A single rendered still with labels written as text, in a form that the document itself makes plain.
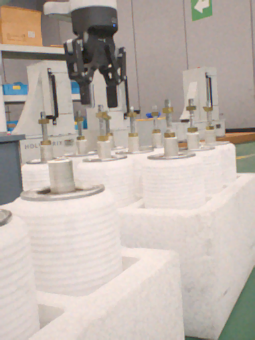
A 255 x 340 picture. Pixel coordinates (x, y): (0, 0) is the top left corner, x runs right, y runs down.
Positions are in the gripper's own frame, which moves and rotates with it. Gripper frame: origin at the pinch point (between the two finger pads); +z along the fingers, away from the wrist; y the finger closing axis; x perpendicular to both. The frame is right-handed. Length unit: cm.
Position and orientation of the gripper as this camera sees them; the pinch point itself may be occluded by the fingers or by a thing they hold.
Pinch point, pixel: (100, 100)
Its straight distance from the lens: 71.0
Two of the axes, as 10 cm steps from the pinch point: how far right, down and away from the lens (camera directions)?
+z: 0.7, 9.9, 1.2
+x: -8.3, -0.1, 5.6
